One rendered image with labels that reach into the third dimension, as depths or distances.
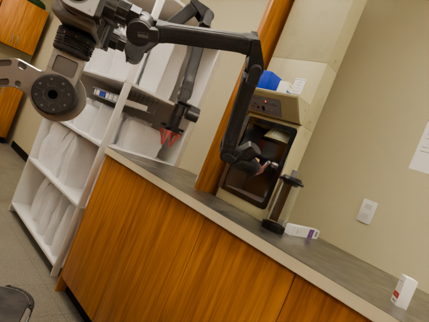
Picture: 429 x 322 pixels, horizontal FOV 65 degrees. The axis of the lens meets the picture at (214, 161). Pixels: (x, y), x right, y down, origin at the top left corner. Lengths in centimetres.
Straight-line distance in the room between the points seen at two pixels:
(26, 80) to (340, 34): 132
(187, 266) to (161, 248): 18
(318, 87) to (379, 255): 83
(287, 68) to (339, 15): 32
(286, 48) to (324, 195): 80
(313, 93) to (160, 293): 111
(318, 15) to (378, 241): 111
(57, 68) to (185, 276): 94
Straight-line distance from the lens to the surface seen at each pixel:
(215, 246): 138
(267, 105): 164
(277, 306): 123
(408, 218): 180
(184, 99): 160
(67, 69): 138
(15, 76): 149
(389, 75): 202
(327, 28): 175
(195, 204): 144
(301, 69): 170
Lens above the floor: 117
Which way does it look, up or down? 2 degrees down
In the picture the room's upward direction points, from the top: 22 degrees clockwise
